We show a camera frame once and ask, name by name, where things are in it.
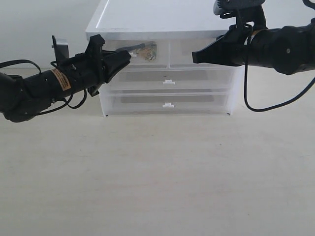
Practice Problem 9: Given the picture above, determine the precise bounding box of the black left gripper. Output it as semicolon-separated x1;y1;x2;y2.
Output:
0;34;131;122

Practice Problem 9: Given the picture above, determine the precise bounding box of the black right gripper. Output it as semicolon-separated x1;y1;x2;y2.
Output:
191;20;315;75

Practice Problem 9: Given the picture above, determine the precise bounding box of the keychain with black strap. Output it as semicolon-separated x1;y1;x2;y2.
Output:
116;41;158;62

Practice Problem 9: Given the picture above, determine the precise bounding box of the small drawer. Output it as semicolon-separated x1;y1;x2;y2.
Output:
168;39;220;69
103;40;169;69

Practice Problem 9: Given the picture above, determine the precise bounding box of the translucent plastic drawer cabinet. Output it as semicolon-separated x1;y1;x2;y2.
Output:
86;0;244;102

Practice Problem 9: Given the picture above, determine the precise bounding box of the bottom wide drawer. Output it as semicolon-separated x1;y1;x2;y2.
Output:
99;88;236;116

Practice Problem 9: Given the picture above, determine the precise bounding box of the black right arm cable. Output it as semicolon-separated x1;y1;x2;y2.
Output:
242;9;315;113

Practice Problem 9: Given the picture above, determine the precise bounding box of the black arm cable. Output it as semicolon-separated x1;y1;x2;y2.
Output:
0;59;87;116
242;9;315;113

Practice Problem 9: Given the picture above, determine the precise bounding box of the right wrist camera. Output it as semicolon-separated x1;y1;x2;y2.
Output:
213;0;267;29

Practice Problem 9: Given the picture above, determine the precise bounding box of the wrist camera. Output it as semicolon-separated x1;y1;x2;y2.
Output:
213;0;267;29
52;35;69;62

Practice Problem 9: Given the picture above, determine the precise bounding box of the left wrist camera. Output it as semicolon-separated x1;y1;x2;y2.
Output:
52;35;69;62

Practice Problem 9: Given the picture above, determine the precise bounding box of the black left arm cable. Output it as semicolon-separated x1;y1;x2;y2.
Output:
0;59;87;116

